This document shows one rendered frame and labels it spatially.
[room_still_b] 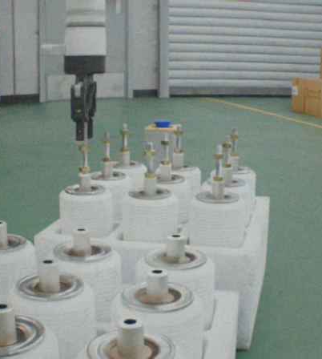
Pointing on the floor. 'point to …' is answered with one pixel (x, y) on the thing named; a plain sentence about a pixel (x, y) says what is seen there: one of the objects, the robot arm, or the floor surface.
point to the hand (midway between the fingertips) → (84, 134)
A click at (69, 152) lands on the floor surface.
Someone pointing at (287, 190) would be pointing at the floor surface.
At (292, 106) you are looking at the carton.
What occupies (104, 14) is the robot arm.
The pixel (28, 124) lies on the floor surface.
